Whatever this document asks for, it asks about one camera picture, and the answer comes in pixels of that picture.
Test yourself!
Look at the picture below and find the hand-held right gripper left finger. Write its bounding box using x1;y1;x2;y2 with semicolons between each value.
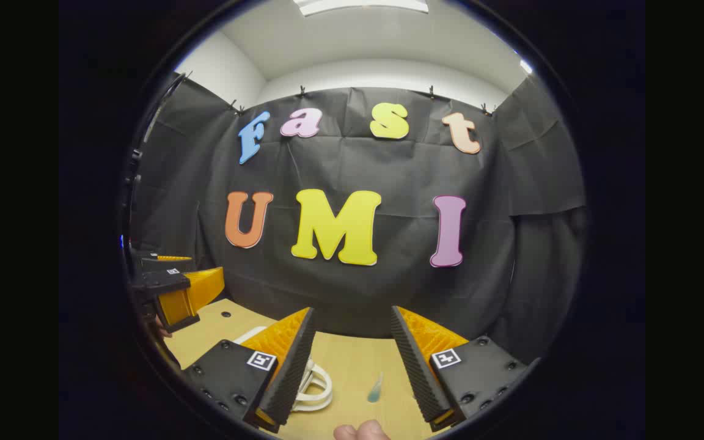
182;307;316;435

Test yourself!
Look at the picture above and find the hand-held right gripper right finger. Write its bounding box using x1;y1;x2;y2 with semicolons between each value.
390;306;540;432

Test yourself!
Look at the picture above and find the white hard-shell suitcase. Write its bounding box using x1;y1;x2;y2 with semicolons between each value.
233;326;334;412

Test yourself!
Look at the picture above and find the long ceiling light panel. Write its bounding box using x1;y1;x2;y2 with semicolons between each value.
293;0;430;17

